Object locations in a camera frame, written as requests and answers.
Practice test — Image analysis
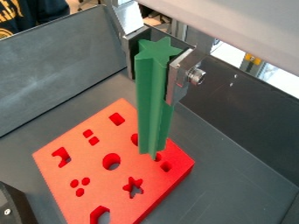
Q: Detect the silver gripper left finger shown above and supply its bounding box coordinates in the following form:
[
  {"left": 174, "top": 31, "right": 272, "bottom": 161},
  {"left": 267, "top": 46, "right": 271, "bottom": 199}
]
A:
[{"left": 122, "top": 25, "right": 151, "bottom": 80}]

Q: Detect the black curved block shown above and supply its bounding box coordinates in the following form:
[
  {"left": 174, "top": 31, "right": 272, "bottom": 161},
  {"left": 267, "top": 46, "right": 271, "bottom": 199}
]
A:
[{"left": 0, "top": 181, "right": 39, "bottom": 224}]

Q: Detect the person in navy shirt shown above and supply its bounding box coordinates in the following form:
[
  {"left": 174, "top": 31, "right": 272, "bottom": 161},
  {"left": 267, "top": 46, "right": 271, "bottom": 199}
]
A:
[{"left": 0, "top": 0, "right": 71, "bottom": 39}]

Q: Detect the red shape-sorting block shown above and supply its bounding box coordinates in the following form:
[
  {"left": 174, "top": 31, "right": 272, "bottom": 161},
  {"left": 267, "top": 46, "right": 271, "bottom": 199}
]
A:
[{"left": 32, "top": 99, "right": 194, "bottom": 224}]

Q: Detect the green star-shaped peg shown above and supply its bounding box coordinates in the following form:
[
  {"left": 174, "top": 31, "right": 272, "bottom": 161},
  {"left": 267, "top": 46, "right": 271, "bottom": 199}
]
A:
[{"left": 135, "top": 37, "right": 182, "bottom": 158}]

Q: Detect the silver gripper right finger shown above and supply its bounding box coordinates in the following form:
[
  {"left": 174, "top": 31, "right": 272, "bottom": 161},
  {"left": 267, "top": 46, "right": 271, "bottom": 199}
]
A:
[{"left": 164, "top": 47, "right": 207, "bottom": 106}]

